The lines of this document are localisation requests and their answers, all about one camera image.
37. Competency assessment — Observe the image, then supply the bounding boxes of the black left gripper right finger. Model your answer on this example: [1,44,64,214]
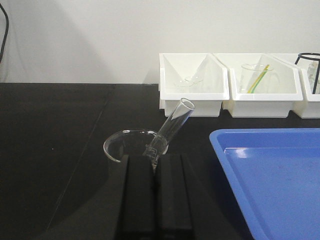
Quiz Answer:
[157,154,253,240]

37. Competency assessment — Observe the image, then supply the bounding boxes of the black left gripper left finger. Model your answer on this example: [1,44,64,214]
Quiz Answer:
[39,155,156,240]

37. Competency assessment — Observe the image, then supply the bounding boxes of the clear glass test tube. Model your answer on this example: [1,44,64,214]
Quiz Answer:
[142,98,195,172]

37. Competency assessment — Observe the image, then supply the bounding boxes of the clear glass beaker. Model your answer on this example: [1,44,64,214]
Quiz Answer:
[103,128,169,171]

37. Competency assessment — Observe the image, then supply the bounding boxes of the blue plastic tray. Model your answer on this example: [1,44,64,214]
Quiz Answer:
[209,128,320,240]

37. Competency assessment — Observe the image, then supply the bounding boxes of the clear glass dishes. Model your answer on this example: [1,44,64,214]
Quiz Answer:
[174,75,204,88]

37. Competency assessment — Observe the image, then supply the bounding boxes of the white left storage bin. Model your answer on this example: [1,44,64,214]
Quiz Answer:
[158,53,230,117]

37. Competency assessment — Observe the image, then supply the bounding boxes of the white storage bin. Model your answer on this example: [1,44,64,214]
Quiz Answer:
[215,53,303,118]
[158,53,230,117]
[272,52,320,119]

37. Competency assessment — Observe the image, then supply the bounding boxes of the yellow green stirring sticks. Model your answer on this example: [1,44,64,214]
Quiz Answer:
[247,64,270,94]

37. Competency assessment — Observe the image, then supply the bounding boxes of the white middle storage bin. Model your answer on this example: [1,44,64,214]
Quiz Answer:
[215,53,303,118]

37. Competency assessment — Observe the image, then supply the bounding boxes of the clear beaker in bin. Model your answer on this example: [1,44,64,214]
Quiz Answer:
[239,63,280,94]

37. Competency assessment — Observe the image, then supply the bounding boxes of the white right storage bin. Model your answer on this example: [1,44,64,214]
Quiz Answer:
[272,52,320,119]

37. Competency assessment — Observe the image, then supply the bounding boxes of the black wire tripod stand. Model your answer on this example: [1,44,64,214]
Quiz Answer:
[294,52,320,95]

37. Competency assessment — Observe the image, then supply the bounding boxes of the black power cable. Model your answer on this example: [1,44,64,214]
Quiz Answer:
[0,2,10,66]

